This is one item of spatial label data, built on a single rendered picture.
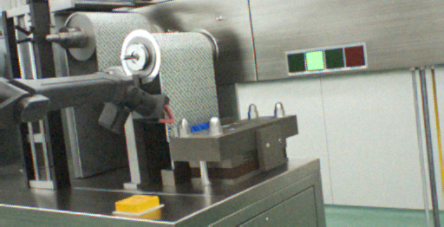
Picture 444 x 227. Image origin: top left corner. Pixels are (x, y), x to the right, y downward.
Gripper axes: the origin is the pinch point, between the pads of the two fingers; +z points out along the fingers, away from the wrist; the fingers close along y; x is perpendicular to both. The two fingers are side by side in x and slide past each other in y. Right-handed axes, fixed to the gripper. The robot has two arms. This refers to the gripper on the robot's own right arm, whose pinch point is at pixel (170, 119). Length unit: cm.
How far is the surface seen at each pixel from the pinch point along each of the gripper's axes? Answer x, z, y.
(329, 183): 58, 271, -85
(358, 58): 24, 21, 43
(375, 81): 123, 234, -41
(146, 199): -25.5, -14.7, 12.9
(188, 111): 4.8, 6.0, 0.3
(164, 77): 9.6, -6.4, 0.2
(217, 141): -7.5, -2.5, 19.6
